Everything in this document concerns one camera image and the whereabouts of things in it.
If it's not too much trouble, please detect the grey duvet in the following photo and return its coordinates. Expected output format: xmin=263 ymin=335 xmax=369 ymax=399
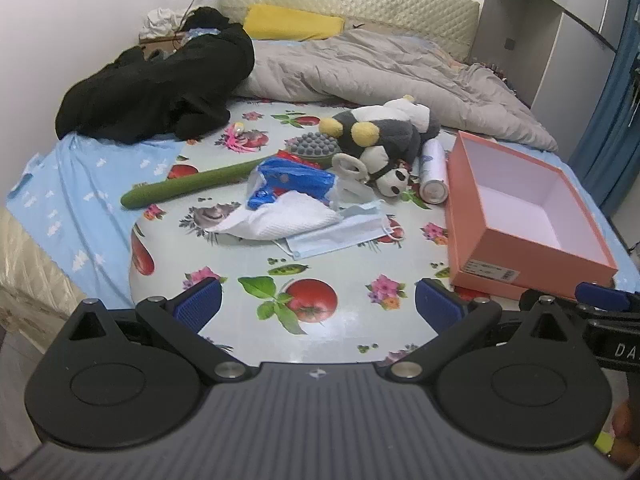
xmin=234 ymin=27 xmax=561 ymax=152

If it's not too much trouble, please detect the blue plastic bag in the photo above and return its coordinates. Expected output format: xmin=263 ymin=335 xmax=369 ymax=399
xmin=246 ymin=156 xmax=337 ymax=212

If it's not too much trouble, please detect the white towel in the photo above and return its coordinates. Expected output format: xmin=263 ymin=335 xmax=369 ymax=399
xmin=204 ymin=191 xmax=342 ymax=242

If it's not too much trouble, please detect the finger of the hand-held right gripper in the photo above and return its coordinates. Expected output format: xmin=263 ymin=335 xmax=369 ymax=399
xmin=574 ymin=281 xmax=640 ymax=313
xmin=518 ymin=288 xmax=593 ymax=322

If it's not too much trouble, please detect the thin dark cable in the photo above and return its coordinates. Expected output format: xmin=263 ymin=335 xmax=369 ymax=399
xmin=170 ymin=0 xmax=202 ymax=43

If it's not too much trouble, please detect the white crumpled cloth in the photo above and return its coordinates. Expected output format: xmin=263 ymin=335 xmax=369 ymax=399
xmin=140 ymin=6 xmax=187 ymax=39

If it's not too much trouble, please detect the grey wardrobe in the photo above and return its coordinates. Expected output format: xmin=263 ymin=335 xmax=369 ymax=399
xmin=470 ymin=0 xmax=640 ymax=117

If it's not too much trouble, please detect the small panda plush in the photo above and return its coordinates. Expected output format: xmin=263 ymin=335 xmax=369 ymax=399
xmin=361 ymin=144 xmax=418 ymax=199

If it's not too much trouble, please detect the green massage brush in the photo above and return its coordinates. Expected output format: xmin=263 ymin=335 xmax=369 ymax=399
xmin=120 ymin=132 xmax=344 ymax=210

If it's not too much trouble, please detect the fruit printed plastic sheet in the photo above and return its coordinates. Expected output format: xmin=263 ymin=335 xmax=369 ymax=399
xmin=128 ymin=97 xmax=527 ymax=368

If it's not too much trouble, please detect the blue face mask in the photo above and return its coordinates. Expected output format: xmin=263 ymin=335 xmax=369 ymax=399
xmin=272 ymin=199 xmax=406 ymax=262

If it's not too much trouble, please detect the yellow pillow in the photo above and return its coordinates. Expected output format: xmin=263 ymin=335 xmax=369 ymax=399
xmin=242 ymin=3 xmax=347 ymax=42

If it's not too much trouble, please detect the person's right hand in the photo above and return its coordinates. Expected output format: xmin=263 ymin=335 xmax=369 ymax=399
xmin=612 ymin=397 xmax=640 ymax=461

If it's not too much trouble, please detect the blue curtain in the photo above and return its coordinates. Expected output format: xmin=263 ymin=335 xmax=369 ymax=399
xmin=569 ymin=25 xmax=640 ymax=217

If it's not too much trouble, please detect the grey and white plush toy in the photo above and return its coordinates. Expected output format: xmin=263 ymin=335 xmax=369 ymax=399
xmin=319 ymin=95 xmax=442 ymax=163

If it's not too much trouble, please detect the white spray can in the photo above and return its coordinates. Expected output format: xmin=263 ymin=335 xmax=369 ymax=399
xmin=418 ymin=138 xmax=450 ymax=205

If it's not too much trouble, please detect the black clothing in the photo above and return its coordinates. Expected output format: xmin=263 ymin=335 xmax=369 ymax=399
xmin=54 ymin=6 xmax=257 ymax=144

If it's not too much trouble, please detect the pink feather ball toy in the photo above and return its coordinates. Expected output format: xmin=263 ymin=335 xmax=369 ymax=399
xmin=221 ymin=121 xmax=263 ymax=155

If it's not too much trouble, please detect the beige bed base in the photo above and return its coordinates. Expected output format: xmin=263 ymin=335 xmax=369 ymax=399
xmin=0 ymin=206 xmax=89 ymax=342

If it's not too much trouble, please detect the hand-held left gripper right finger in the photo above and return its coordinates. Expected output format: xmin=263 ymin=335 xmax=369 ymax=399
xmin=387 ymin=276 xmax=568 ymax=386

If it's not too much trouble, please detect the clear plastic pouch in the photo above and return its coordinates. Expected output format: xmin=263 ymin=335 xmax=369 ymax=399
xmin=330 ymin=172 xmax=387 ymax=212

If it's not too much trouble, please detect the brown cardboard box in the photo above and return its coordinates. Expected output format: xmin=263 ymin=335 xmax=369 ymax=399
xmin=138 ymin=34 xmax=187 ymax=61

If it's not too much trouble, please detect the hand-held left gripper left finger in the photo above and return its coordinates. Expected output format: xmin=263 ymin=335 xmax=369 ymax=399
xmin=65 ymin=276 xmax=248 ymax=386

